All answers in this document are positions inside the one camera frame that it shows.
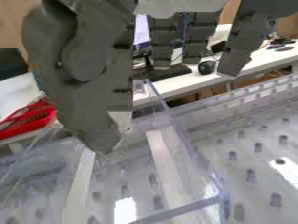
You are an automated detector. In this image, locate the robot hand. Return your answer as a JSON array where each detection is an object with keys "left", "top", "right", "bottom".
[{"left": 20, "top": 0, "right": 298, "bottom": 158}]

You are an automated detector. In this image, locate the clear box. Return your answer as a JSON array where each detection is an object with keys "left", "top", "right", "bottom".
[{"left": 0, "top": 71, "right": 298, "bottom": 224}]

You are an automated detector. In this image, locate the red tray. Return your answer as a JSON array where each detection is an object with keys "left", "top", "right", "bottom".
[{"left": 0, "top": 99, "right": 59, "bottom": 142}]

